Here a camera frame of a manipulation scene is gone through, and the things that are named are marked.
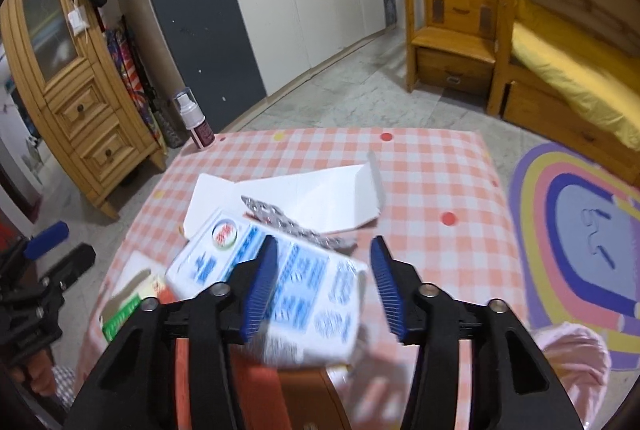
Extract white blue milk carton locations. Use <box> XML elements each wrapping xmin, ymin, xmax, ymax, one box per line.
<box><xmin>166</xmin><ymin>210</ymin><xmax>368</xmax><ymax>368</ymax></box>

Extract silver pill blister pack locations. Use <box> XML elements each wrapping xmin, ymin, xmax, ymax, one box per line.
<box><xmin>241</xmin><ymin>196</ymin><xmax>357</xmax><ymax>255</ymax></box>

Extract pink trash bag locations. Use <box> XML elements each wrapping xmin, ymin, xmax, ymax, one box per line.
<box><xmin>530</xmin><ymin>321</ymin><xmax>612</xmax><ymax>429</ymax></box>

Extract green medicine box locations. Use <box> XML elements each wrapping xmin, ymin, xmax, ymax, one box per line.
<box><xmin>100</xmin><ymin>268</ymin><xmax>176</xmax><ymax>343</ymax></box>

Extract white spray bottle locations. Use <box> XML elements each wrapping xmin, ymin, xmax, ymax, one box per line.
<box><xmin>174</xmin><ymin>87</ymin><xmax>215</xmax><ymax>150</ymax></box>

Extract rainbow floor rug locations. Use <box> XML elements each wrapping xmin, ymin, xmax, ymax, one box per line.
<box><xmin>509</xmin><ymin>143</ymin><xmax>639</xmax><ymax>370</ymax></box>

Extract wooden drawer cabinet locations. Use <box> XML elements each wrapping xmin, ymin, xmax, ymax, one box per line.
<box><xmin>1</xmin><ymin>0</ymin><xmax>166</xmax><ymax>220</ymax></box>

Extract pink checkered tablecloth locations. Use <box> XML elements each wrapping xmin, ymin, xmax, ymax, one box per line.
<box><xmin>74</xmin><ymin>126</ymin><xmax>531</xmax><ymax>430</ymax></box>

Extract white flattened cardboard box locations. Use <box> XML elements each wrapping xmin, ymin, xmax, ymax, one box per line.
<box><xmin>182</xmin><ymin>153</ymin><xmax>385</xmax><ymax>239</ymax></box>

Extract wooden bed with yellow sheet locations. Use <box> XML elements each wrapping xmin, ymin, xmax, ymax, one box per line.
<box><xmin>501</xmin><ymin>0</ymin><xmax>639</xmax><ymax>186</ymax></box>

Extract wooden stair drawers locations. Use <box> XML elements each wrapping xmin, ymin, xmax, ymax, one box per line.
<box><xmin>396</xmin><ymin>0</ymin><xmax>516</xmax><ymax>117</ymax></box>

